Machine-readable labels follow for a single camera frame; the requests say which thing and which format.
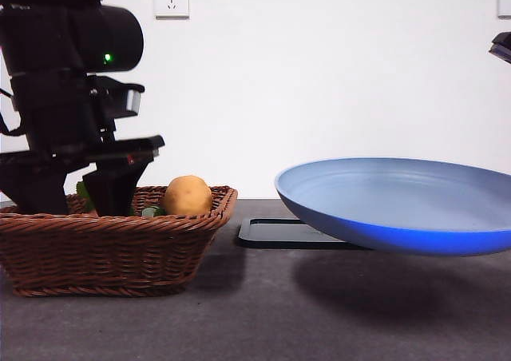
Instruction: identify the orange carrot with green leaves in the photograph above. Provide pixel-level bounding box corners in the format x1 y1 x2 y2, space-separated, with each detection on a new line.
75 180 137 217

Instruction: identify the blue round plate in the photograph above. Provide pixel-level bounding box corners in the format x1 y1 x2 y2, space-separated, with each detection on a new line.
274 157 511 258

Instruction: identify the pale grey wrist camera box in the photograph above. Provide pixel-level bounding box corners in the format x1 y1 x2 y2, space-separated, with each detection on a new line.
487 31 511 65
124 88 145 113

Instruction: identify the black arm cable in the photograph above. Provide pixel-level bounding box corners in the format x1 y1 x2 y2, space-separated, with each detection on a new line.
0 84 23 137

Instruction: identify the yellow-brown potato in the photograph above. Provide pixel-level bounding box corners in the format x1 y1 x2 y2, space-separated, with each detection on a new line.
163 175 213 217

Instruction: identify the brown wicker basket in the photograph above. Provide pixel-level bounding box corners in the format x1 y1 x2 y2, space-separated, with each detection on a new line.
0 184 240 298

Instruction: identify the black rectangular tray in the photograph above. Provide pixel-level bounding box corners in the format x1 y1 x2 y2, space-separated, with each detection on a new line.
238 217 374 252

